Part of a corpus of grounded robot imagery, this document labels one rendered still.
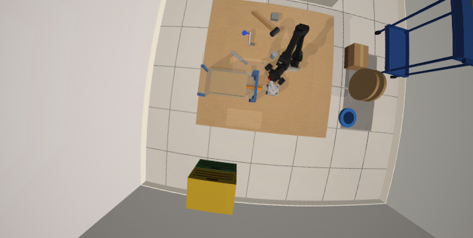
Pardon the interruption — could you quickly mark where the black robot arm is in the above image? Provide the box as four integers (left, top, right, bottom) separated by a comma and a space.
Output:
268, 24, 309, 82

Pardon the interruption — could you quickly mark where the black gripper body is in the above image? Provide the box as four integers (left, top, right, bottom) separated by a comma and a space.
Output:
265, 64, 285, 85

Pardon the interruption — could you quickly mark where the black-headed mallet with wooden handle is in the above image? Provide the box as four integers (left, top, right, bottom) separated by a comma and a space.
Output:
252, 11, 280, 37

